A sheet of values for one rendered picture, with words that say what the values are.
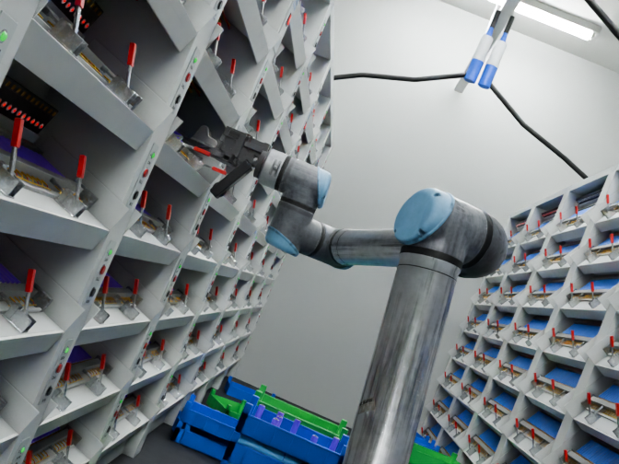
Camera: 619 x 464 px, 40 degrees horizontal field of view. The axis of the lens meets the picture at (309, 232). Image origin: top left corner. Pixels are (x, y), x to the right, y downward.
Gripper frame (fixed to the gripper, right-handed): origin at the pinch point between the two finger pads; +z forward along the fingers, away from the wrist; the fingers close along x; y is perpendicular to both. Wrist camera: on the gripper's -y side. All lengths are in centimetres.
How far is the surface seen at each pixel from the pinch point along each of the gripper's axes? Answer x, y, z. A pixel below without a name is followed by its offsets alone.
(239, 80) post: -10.0, 21.0, -4.4
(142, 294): -9.7, -38.7, -3.0
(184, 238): -9.7, -21.7, -7.4
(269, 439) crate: -23, -62, -46
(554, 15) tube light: -309, 189, -108
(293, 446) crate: -22, -61, -53
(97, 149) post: 60, -13, 0
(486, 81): -203, 104, -77
